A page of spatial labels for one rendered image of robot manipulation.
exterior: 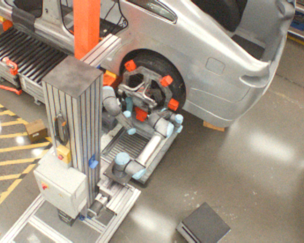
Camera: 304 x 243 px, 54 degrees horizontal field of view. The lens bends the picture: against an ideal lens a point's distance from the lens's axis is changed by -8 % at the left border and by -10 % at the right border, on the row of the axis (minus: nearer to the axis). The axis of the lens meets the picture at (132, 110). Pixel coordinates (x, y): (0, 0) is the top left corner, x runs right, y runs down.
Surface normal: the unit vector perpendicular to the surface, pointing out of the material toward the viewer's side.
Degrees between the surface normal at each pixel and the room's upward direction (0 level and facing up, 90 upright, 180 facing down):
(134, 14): 81
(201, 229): 0
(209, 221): 0
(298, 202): 0
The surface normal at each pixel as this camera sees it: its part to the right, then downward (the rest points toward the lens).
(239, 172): 0.10, -0.63
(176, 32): -0.50, 0.51
